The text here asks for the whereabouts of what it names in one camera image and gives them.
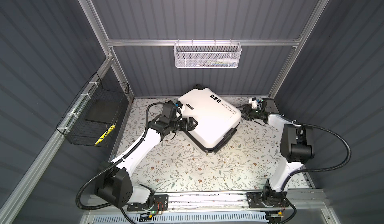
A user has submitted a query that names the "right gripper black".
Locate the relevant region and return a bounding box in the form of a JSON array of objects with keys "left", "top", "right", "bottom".
[{"left": 235, "top": 105, "right": 264, "bottom": 122}]

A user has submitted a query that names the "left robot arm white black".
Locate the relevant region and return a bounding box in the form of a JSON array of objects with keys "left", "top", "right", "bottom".
[{"left": 95, "top": 101, "right": 199, "bottom": 209}]

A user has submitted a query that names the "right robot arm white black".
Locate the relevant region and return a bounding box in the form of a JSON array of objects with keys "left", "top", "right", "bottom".
[{"left": 239, "top": 98, "right": 315, "bottom": 208}]

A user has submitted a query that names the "floral table mat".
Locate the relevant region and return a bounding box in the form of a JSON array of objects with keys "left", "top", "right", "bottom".
[{"left": 103, "top": 96, "right": 310, "bottom": 194}]

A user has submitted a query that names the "yellow black striped item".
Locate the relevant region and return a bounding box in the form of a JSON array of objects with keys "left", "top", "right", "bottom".
[{"left": 94, "top": 125, "right": 116, "bottom": 146}]

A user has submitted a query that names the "black pad in basket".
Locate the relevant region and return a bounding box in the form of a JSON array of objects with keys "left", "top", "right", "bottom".
[{"left": 85, "top": 100, "right": 119, "bottom": 124}]

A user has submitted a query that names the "white ventilation grille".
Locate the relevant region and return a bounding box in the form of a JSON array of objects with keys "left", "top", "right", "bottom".
[{"left": 89, "top": 213, "right": 268, "bottom": 224}]

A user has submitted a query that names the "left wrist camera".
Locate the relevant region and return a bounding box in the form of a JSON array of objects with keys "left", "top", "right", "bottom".
[{"left": 175, "top": 101, "right": 183, "bottom": 110}]

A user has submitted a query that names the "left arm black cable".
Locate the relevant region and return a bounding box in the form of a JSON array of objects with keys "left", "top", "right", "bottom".
[{"left": 74, "top": 102, "right": 166, "bottom": 224}]

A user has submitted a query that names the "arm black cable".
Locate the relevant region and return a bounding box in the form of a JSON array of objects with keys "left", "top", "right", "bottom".
[
  {"left": 74, "top": 102, "right": 166, "bottom": 224},
  {"left": 281, "top": 122, "right": 352, "bottom": 224}
]

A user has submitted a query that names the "white wire basket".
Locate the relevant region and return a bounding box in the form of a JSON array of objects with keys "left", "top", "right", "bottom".
[{"left": 173, "top": 42, "right": 242, "bottom": 69}]

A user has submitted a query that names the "black wire basket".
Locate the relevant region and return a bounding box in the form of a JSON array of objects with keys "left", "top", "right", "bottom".
[{"left": 57, "top": 74, "right": 130, "bottom": 148}]

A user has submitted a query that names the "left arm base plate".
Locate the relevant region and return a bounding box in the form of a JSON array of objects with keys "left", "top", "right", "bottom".
[{"left": 127, "top": 194, "right": 169, "bottom": 212}]

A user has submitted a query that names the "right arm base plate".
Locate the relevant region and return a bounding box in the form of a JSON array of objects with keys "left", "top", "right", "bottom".
[{"left": 246, "top": 192, "right": 289, "bottom": 209}]

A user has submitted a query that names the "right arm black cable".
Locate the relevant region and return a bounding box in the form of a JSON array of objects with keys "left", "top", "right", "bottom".
[{"left": 281, "top": 122, "right": 352, "bottom": 224}]

